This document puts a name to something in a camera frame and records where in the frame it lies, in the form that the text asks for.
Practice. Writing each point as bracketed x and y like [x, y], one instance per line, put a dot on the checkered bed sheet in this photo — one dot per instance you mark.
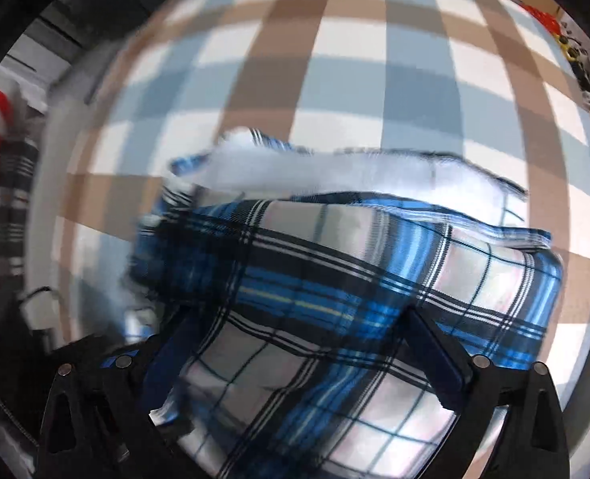
[354, 85]

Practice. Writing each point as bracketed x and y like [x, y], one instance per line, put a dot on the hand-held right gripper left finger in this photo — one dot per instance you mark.
[165, 364]

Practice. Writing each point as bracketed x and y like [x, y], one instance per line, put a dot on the blue plaid shirt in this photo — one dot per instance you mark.
[324, 269]

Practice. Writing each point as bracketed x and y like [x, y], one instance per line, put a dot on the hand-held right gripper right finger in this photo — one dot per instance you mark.
[439, 359]

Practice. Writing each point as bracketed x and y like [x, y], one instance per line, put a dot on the grey plaid garment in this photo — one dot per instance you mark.
[10, 199]

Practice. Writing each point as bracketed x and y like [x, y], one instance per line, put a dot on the red plastic object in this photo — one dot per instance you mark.
[539, 17]

